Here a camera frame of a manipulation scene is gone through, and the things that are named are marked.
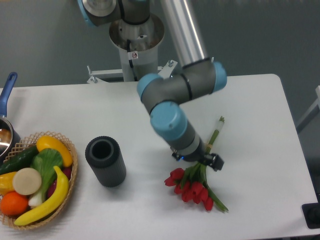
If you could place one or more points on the green bok choy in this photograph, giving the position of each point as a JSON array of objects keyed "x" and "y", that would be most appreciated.
[{"x": 44, "y": 163}]

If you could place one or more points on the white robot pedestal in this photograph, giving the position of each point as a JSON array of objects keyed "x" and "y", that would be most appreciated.
[{"x": 137, "y": 41}]

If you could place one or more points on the white metal base frame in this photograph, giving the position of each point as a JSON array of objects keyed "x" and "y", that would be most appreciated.
[{"x": 110, "y": 73}]

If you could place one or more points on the white frame at right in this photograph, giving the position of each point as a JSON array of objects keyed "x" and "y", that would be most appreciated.
[{"x": 310, "y": 113}]

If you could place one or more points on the blue handled steel pot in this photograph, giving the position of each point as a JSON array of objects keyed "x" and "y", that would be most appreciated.
[{"x": 8, "y": 136}]

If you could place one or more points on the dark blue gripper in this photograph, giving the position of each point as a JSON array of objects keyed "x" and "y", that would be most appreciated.
[{"x": 211, "y": 160}]

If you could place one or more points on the red tulip bouquet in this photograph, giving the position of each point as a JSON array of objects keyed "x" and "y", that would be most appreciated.
[{"x": 192, "y": 184}]

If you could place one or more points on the beige round disc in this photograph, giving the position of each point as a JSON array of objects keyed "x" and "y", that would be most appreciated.
[{"x": 27, "y": 181}]

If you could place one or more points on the black device at edge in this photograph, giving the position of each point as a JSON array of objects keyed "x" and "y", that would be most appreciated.
[{"x": 311, "y": 212}]

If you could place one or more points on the dark green cucumber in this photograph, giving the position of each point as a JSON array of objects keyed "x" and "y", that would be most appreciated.
[{"x": 19, "y": 161}]

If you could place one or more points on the yellow banana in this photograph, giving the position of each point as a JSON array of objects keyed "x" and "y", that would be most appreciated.
[{"x": 50, "y": 205}]

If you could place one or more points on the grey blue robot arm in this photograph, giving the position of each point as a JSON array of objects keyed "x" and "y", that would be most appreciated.
[{"x": 162, "y": 97}]

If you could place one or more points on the dark grey ribbed vase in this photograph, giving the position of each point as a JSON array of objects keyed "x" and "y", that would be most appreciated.
[{"x": 104, "y": 156}]

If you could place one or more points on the yellow pepper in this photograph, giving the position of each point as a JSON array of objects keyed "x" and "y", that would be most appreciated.
[{"x": 6, "y": 183}]

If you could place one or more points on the purple red vegetable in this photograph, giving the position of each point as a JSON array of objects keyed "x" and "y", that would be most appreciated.
[{"x": 68, "y": 172}]

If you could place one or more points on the woven wicker basket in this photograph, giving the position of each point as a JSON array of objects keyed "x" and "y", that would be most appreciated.
[{"x": 26, "y": 143}]

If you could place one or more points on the orange fruit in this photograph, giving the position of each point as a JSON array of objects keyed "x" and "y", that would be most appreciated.
[{"x": 14, "y": 204}]

